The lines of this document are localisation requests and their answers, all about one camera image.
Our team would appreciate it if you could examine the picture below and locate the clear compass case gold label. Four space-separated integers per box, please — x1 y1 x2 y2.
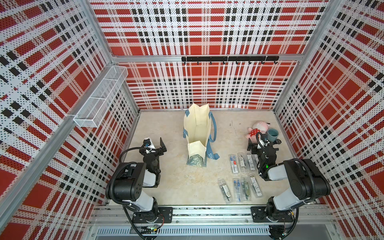
238 153 249 174

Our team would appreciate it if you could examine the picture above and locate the clear compass case red label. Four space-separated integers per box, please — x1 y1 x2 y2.
229 155 240 175

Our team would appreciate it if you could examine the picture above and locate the clear case barcode label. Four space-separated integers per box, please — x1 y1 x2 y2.
250 175 263 198

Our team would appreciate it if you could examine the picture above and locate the clear case green compass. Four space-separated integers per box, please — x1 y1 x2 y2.
241 177 252 202

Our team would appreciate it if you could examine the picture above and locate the cream canvas tote bag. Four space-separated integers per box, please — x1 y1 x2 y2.
183 104 220 167

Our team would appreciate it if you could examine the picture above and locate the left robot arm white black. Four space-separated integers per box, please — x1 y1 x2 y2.
106 138 167 223

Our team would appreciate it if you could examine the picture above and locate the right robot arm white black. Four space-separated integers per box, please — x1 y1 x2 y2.
247 133 331 223

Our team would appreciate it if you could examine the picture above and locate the teal ceramic cup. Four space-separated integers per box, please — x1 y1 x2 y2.
267 128 279 143

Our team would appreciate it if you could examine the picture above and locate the pink plush toy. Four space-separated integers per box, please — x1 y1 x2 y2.
245 121 270 144

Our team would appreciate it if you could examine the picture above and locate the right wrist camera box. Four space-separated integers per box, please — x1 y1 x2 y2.
258 135 270 149

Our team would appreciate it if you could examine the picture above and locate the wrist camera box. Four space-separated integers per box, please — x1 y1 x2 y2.
258 135 270 149
142 138 156 150

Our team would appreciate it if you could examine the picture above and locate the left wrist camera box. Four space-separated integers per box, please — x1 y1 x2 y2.
142 138 156 150

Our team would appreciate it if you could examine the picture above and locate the white wire mesh basket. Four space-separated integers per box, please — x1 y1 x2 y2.
74 66 128 128

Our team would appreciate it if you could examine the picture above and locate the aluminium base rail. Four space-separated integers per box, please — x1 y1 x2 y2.
84 205 342 240

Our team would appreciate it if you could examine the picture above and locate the black wall hook rail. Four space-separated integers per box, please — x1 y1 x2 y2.
181 56 280 63

